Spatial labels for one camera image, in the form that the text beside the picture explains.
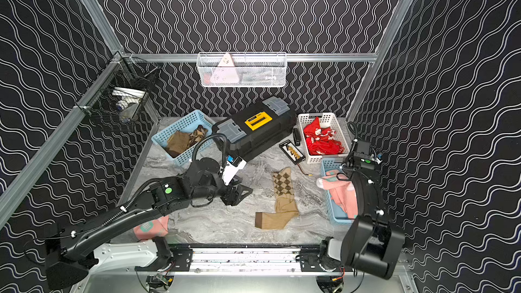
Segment pink dotted sock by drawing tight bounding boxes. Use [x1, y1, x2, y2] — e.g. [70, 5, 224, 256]
[328, 182, 358, 219]

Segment pink patterned sock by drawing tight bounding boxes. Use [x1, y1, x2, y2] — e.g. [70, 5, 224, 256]
[316, 170, 350, 191]

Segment red santa sock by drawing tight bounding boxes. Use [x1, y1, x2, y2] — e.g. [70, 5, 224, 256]
[303, 117, 335, 142]

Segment tan argyle sock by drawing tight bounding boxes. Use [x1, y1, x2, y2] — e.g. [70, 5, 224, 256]
[188, 125, 208, 147]

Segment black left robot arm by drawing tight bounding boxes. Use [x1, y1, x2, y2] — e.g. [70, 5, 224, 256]
[43, 157, 252, 290]

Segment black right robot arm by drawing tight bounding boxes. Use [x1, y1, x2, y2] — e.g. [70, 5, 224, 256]
[341, 139, 405, 279]

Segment white perforated plastic basket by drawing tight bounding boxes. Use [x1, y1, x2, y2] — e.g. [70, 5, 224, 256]
[297, 113, 350, 164]

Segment right light blue basket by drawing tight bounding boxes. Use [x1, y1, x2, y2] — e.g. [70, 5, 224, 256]
[321, 158, 355, 225]

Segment light blue basket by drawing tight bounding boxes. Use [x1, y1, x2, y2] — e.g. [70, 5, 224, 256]
[321, 158, 355, 225]
[152, 110, 215, 167]

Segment left light blue basket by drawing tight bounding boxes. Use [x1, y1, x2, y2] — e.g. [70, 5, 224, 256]
[152, 110, 215, 167]

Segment tan plain sock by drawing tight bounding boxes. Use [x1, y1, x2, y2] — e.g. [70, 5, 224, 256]
[255, 167, 300, 230]

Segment black board yellow connectors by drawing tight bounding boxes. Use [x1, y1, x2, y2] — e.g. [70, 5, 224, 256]
[279, 140, 306, 165]

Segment black stapler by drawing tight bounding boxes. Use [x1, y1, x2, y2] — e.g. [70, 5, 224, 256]
[293, 128, 301, 147]

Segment pink sock left edge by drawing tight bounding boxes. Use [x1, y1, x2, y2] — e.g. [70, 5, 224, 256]
[133, 216, 169, 241]

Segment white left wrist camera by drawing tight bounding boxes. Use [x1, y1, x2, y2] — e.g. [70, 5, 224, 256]
[221, 155, 247, 186]

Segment red black cable yellow plug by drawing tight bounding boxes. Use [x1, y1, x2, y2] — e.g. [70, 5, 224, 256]
[298, 163, 313, 176]

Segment black toolbox yellow handle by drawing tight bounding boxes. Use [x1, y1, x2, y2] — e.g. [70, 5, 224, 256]
[212, 96, 297, 161]

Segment clear wall-mounted basket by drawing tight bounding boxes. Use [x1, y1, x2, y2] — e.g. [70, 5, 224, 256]
[196, 52, 288, 88]

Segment black wire wall basket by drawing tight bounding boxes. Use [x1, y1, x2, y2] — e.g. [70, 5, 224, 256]
[81, 56, 160, 133]

